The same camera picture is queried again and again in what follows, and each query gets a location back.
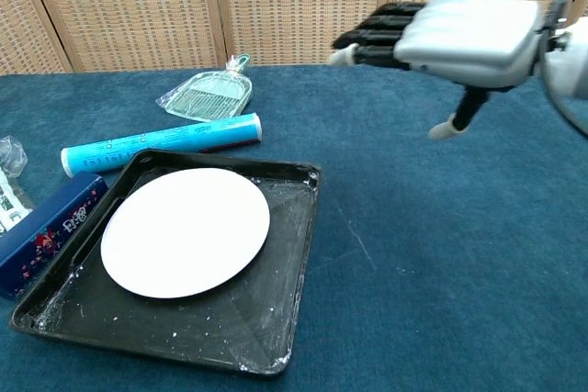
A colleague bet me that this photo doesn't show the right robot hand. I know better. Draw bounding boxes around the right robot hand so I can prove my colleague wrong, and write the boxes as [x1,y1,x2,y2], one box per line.
[326,0,546,141]

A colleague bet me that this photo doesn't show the white round plate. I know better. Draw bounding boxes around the white round plate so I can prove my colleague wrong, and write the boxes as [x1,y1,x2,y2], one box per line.
[100,167,271,300]

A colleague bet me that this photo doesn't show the black plastic tray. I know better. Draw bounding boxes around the black plastic tray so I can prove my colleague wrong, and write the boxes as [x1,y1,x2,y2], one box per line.
[9,148,323,377]

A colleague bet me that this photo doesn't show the dark blue table cloth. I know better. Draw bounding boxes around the dark blue table cloth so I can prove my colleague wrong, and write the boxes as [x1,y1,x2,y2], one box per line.
[0,59,588,392]

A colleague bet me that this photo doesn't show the green dustpan in plastic bag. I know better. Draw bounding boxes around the green dustpan in plastic bag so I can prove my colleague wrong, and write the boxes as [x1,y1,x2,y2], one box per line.
[154,54,254,124]

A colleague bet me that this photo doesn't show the woven folding screen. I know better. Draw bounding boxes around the woven folding screen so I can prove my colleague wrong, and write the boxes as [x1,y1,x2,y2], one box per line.
[0,0,588,75]

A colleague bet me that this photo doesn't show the light blue cylindrical roll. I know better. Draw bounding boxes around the light blue cylindrical roll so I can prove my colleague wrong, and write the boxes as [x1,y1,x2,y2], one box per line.
[61,112,263,179]

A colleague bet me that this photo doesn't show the dark blue printed box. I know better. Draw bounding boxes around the dark blue printed box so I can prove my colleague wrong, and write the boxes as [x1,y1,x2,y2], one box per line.
[0,173,110,301]

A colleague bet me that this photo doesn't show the clear plastic packaged item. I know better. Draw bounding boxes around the clear plastic packaged item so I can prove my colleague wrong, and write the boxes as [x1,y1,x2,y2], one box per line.
[0,135,36,235]

